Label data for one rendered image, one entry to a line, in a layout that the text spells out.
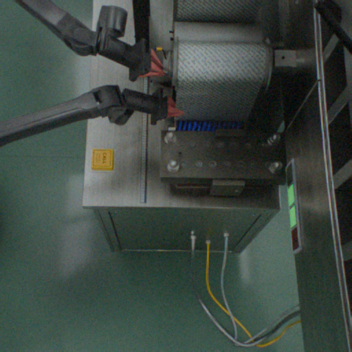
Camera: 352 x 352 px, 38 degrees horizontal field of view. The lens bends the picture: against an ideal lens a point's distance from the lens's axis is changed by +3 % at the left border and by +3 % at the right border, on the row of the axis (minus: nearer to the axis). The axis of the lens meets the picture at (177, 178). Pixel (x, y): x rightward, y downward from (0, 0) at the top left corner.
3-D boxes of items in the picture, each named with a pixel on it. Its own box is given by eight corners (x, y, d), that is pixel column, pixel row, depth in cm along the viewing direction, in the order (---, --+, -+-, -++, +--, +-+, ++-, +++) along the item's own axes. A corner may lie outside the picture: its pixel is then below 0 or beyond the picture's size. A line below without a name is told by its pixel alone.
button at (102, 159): (93, 150, 168) (91, 148, 165) (113, 151, 168) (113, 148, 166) (91, 170, 165) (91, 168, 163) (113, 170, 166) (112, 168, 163)
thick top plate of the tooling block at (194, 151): (160, 137, 163) (161, 130, 157) (280, 139, 164) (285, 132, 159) (159, 183, 158) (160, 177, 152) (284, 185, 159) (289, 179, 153)
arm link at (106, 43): (92, 55, 130) (104, 51, 126) (96, 29, 131) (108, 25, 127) (114, 64, 135) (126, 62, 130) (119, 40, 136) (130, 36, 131)
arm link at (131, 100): (124, 99, 141) (123, 83, 144) (115, 112, 146) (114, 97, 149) (146, 104, 144) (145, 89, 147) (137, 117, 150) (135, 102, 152)
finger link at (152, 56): (156, 89, 143) (130, 78, 137) (156, 67, 145) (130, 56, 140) (171, 80, 138) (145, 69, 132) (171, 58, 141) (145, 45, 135)
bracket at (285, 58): (273, 53, 139) (274, 49, 138) (293, 53, 140) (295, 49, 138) (273, 69, 138) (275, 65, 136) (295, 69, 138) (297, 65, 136)
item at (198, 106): (174, 119, 160) (176, 91, 142) (245, 121, 161) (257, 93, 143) (174, 121, 160) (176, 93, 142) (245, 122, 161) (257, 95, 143)
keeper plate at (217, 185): (209, 190, 164) (212, 179, 153) (238, 190, 164) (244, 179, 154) (209, 196, 163) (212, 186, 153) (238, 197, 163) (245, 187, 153)
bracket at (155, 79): (151, 104, 175) (150, 53, 146) (169, 104, 175) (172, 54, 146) (151, 116, 173) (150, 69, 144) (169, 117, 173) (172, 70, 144)
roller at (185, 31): (173, 38, 158) (174, 12, 147) (253, 39, 159) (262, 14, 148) (172, 71, 154) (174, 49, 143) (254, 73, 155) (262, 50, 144)
